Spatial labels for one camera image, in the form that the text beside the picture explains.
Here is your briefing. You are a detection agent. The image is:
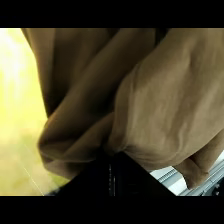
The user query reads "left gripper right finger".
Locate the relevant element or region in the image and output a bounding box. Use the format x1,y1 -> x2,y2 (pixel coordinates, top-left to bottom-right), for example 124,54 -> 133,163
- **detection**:
111,151 -> 175,197

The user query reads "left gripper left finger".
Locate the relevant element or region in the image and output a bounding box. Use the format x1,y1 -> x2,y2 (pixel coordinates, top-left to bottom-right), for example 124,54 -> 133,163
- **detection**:
53,153 -> 113,197

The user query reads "brown T-shirt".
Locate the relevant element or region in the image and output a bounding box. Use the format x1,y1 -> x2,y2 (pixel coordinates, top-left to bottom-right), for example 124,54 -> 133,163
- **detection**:
21,28 -> 224,190

